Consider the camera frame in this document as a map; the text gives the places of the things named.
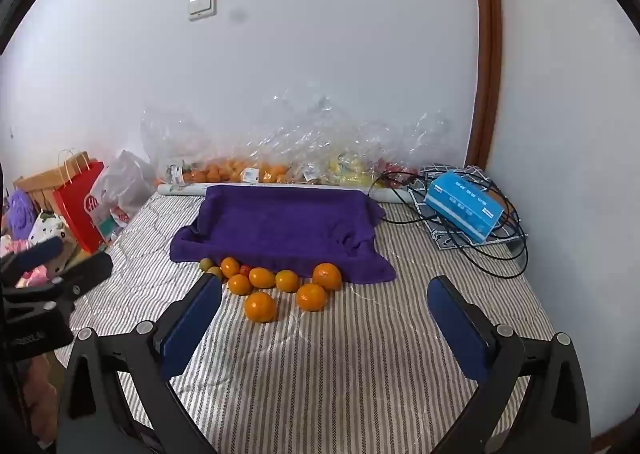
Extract red paper bag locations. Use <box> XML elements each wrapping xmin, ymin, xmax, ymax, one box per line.
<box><xmin>52</xmin><ymin>161</ymin><xmax>109</xmax><ymax>255</ymax></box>

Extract brown paper bag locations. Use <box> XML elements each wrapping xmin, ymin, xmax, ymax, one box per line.
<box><xmin>12</xmin><ymin>150</ymin><xmax>94</xmax><ymax>215</ymax></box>

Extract striped bed sheet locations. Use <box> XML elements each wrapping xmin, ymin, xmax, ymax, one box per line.
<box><xmin>50</xmin><ymin>191</ymin><xmax>561</xmax><ymax>454</ymax></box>

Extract large orange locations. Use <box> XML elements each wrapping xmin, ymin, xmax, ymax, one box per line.
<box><xmin>244</xmin><ymin>291</ymin><xmax>278</xmax><ymax>323</ymax></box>
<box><xmin>312</xmin><ymin>262</ymin><xmax>343</xmax><ymax>291</ymax></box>
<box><xmin>296</xmin><ymin>283</ymin><xmax>328</xmax><ymax>311</ymax></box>

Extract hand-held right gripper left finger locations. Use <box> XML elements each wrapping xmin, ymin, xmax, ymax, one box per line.
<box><xmin>56</xmin><ymin>273</ymin><xmax>223</xmax><ymax>454</ymax></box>

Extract purple plush toy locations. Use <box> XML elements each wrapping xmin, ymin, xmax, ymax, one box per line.
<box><xmin>5</xmin><ymin>188</ymin><xmax>39</xmax><ymax>241</ymax></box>

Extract purple towel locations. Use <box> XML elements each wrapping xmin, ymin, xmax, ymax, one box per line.
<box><xmin>170</xmin><ymin>184</ymin><xmax>397</xmax><ymax>285</ymax></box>

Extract white plush toy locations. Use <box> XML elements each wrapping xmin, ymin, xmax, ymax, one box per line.
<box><xmin>27</xmin><ymin>210</ymin><xmax>69</xmax><ymax>261</ymax></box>

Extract black cables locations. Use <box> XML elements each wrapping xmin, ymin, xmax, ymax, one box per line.
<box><xmin>367</xmin><ymin>171</ymin><xmax>530</xmax><ymax>279</ymax></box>

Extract clear bag of oranges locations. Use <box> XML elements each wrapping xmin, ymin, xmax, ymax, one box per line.
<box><xmin>141</xmin><ymin>102</ymin><xmax>297</xmax><ymax>185</ymax></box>

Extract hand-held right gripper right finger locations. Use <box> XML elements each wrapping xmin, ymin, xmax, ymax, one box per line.
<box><xmin>426</xmin><ymin>275</ymin><xmax>593</xmax><ymax>454</ymax></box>

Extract dark patterned cloth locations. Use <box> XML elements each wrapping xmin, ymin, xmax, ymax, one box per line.
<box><xmin>407</xmin><ymin>165</ymin><xmax>527</xmax><ymax>253</ymax></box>

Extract blue tissue box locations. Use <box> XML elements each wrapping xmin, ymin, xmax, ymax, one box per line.
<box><xmin>425</xmin><ymin>171</ymin><xmax>506</xmax><ymax>243</ymax></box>

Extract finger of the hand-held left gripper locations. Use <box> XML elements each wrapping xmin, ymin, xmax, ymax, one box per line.
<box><xmin>0</xmin><ymin>236</ymin><xmax>65</xmax><ymax>285</ymax></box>
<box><xmin>47</xmin><ymin>251</ymin><xmax>114</xmax><ymax>302</ymax></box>

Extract brown wooden door frame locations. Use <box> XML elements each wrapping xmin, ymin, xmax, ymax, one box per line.
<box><xmin>465</xmin><ymin>0</ymin><xmax>503</xmax><ymax>169</ymax></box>

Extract white plastic bag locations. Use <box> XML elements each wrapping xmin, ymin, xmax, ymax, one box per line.
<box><xmin>90</xmin><ymin>149</ymin><xmax>156</xmax><ymax>243</ymax></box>

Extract white light switch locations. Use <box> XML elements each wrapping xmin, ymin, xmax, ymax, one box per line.
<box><xmin>187</xmin><ymin>0</ymin><xmax>218</xmax><ymax>22</ymax></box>

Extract clear bag of red fruit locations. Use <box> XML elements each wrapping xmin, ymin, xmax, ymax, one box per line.
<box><xmin>370</xmin><ymin>112</ymin><xmax>452</xmax><ymax>181</ymax></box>

